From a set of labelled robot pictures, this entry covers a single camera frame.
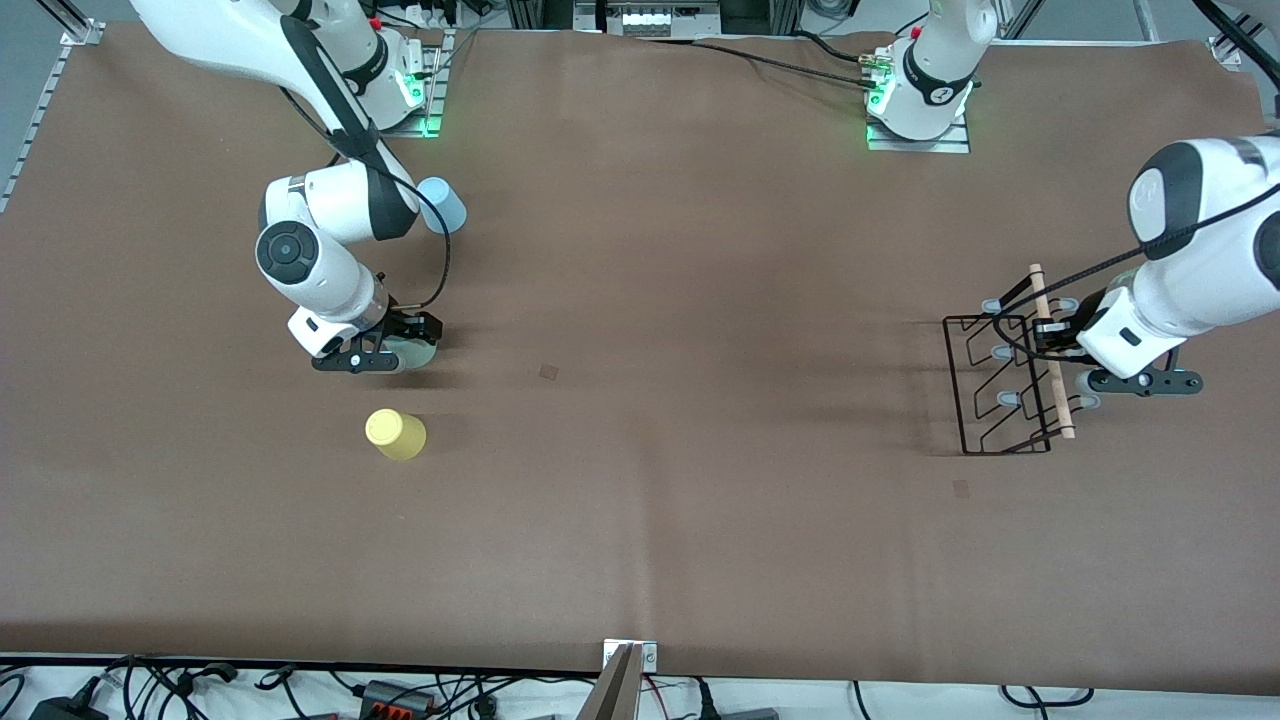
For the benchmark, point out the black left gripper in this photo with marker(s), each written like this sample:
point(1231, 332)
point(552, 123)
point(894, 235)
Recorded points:
point(1062, 334)

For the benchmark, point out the metal corner bracket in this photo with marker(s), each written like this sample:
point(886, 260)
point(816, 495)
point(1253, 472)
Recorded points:
point(648, 655)

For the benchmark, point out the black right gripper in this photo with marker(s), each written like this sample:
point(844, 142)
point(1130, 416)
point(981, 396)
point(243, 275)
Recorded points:
point(404, 324)

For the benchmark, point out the brown table cover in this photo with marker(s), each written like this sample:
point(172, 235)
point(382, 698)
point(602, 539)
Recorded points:
point(640, 250)

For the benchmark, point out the white power strip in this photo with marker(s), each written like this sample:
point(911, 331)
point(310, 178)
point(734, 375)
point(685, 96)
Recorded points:
point(650, 18)

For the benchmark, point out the perforated metal rail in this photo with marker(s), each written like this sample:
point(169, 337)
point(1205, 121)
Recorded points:
point(45, 110)

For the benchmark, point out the black frame profile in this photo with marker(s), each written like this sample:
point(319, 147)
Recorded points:
point(545, 12)

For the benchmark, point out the aluminium profile post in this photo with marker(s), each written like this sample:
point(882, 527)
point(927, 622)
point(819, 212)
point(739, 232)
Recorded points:
point(612, 695)

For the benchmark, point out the aluminium frame rail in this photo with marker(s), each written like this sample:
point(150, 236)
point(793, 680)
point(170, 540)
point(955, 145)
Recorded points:
point(1225, 48)

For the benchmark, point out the light blue plastic cup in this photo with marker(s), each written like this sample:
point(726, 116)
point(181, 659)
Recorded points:
point(448, 210)

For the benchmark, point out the black orange connector box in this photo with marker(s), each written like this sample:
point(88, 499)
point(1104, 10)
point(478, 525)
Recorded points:
point(395, 697)

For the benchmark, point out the aluminium arm base plate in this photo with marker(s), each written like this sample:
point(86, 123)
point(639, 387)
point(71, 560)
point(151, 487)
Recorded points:
point(920, 146)
point(436, 100)

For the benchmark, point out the black power adapter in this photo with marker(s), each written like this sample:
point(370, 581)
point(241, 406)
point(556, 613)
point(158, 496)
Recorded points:
point(65, 710)

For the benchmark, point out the yellow plastic cup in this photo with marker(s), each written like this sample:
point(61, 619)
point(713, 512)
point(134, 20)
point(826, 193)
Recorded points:
point(396, 435)

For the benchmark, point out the mint green plastic cup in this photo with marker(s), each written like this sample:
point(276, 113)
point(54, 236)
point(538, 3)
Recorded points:
point(415, 357)

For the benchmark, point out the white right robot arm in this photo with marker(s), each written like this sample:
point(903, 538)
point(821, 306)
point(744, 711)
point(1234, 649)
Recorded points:
point(340, 200)

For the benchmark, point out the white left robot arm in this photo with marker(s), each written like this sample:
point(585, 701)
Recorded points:
point(1210, 260)

